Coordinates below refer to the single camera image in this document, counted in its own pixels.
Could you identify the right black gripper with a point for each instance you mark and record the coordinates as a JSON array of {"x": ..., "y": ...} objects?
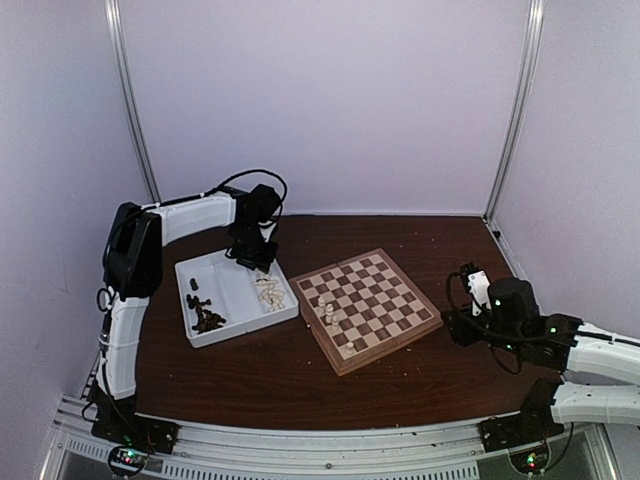
[{"x": 462, "y": 334}]

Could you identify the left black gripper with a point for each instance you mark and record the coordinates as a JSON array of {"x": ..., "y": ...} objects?
[{"x": 262, "y": 263}]

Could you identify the white chess piece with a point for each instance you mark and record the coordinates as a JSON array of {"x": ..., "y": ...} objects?
[
  {"x": 334, "y": 324},
  {"x": 322, "y": 304},
  {"x": 329, "y": 313}
]

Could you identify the white chess pawn corner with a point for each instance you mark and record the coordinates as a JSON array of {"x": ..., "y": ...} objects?
[{"x": 350, "y": 348}]

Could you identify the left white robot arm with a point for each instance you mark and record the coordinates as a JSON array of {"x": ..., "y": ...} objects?
[{"x": 133, "y": 265}]

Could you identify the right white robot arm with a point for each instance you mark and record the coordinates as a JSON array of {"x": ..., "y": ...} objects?
[{"x": 504, "y": 314}]

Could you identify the pile of white chess pieces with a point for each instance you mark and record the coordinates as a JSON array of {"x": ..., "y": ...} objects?
[{"x": 270, "y": 292}]

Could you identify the pile of dark chess pieces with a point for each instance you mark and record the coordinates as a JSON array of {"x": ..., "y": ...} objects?
[{"x": 206, "y": 319}]

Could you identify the wooden chess board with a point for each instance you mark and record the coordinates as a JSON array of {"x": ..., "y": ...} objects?
[{"x": 380, "y": 309}]

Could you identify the right control circuit board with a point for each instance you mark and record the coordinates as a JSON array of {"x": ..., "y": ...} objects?
[{"x": 529, "y": 462}]

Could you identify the control circuit board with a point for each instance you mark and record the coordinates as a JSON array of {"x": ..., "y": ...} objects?
[
  {"x": 529, "y": 462},
  {"x": 126, "y": 461}
]

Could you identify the left control circuit board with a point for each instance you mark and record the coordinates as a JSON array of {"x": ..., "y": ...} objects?
[{"x": 126, "y": 461}]

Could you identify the white plastic divided tray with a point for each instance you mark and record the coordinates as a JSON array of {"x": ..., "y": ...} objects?
[{"x": 231, "y": 289}]

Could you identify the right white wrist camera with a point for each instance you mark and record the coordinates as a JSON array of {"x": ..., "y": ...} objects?
[{"x": 476, "y": 284}]

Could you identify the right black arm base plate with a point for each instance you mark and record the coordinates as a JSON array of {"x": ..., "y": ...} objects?
[{"x": 522, "y": 428}]

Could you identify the aluminium front rail frame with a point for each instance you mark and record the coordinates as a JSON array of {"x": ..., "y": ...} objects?
[{"x": 201, "y": 451}]

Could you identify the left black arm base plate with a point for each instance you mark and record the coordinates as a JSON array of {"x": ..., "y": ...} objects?
[{"x": 143, "y": 433}]

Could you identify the left aluminium corner post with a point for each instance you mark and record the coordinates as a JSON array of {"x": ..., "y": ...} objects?
[{"x": 118, "y": 42}]

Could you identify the aluminium corner post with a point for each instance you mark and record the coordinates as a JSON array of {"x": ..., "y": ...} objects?
[
  {"x": 118, "y": 42},
  {"x": 529, "y": 60}
]

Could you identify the right aluminium corner post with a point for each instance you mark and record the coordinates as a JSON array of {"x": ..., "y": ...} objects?
[{"x": 529, "y": 60}]

